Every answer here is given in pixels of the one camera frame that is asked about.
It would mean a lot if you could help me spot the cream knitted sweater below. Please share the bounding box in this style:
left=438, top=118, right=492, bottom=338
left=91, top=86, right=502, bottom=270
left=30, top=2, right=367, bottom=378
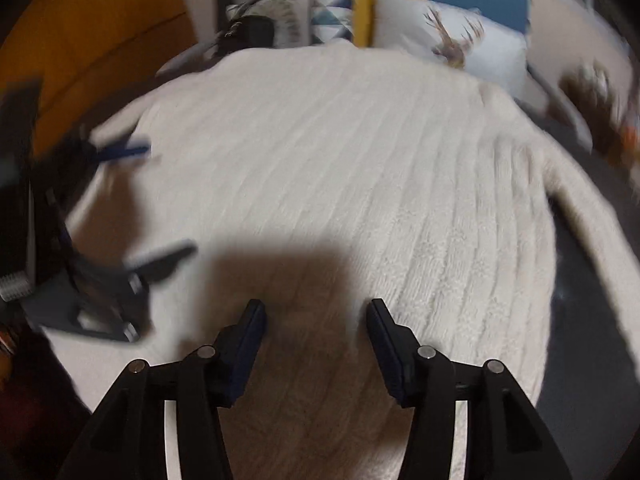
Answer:
left=51, top=42, right=639, bottom=479

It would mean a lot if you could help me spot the wooden wardrobe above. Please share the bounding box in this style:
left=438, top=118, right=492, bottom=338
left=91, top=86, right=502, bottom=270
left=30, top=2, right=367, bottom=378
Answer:
left=1, top=0, right=195, bottom=155

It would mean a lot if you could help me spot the black handbag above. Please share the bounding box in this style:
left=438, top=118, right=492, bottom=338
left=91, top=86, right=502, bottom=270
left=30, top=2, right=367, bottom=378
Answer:
left=216, top=15, right=276, bottom=55

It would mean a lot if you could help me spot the triangle pattern pillow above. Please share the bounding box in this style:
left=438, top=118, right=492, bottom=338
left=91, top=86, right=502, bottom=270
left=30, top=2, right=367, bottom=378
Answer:
left=226, top=0, right=357, bottom=49

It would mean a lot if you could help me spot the wooden side table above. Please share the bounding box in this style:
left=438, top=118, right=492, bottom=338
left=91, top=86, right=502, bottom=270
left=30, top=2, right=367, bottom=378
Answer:
left=559, top=61, right=639, bottom=188

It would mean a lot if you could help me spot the white deer print pillow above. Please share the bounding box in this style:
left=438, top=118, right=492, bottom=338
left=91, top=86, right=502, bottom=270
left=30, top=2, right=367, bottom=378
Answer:
left=372, top=0, right=528, bottom=98

